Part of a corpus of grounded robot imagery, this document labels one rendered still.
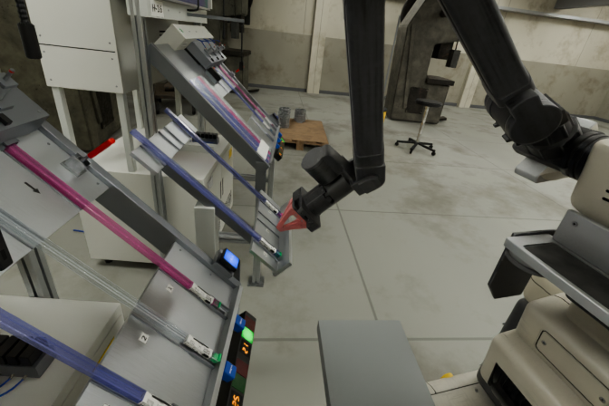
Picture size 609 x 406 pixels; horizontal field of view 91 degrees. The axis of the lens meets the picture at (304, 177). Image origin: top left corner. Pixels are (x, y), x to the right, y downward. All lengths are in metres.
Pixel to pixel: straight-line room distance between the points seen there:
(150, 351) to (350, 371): 0.46
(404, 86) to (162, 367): 5.78
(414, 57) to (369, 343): 5.48
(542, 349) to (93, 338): 0.96
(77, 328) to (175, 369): 0.39
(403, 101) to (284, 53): 3.22
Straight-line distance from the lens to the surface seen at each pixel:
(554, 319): 0.77
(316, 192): 0.65
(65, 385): 0.90
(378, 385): 0.87
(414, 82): 6.09
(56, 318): 1.03
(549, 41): 10.36
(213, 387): 0.67
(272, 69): 7.83
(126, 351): 0.62
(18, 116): 0.69
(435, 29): 6.11
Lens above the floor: 1.32
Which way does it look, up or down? 25 degrees down
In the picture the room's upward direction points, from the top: 7 degrees clockwise
